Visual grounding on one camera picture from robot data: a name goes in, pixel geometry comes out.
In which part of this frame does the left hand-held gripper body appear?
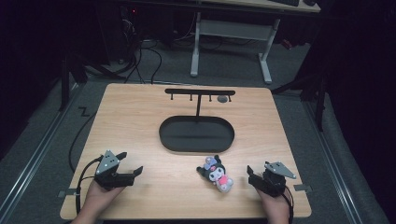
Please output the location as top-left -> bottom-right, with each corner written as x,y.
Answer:
93,149 -> 135,191

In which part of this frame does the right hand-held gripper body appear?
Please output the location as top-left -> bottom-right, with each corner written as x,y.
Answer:
254,161 -> 297,198

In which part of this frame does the person's left hand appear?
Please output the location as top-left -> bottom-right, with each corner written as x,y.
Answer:
83,179 -> 126,220

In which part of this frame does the person's right hand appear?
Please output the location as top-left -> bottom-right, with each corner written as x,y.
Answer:
255,187 -> 291,224

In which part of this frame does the grey tape tab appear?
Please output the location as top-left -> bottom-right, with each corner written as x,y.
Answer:
57,188 -> 78,199
293,183 -> 313,192

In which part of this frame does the black and pink plush doll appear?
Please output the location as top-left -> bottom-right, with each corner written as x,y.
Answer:
195,154 -> 234,194

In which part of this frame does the black hook stand with tray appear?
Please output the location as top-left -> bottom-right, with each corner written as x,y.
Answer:
158,88 -> 236,154

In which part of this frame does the black metal stand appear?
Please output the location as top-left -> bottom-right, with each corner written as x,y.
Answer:
58,52 -> 125,112
271,66 -> 332,133

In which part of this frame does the dark computer tower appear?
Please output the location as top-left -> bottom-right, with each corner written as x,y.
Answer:
106,4 -> 148,63

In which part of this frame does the white-legged wooden desk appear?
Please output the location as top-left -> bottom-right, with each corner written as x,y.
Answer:
174,0 -> 321,85

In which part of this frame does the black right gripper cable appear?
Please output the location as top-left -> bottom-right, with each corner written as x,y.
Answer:
282,185 -> 295,224

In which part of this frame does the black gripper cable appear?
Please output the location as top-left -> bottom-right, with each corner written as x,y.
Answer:
75,156 -> 105,216
282,185 -> 295,224

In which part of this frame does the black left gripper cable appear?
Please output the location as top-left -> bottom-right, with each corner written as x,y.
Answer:
75,156 -> 105,216

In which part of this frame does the black floor cable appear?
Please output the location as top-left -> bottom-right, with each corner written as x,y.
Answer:
67,112 -> 98,174

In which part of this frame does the metal floor rail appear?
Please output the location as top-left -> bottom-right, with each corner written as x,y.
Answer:
0,83 -> 82,216
303,101 -> 365,224

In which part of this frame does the bundle of black floor cables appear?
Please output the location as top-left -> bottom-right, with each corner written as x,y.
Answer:
118,36 -> 164,86

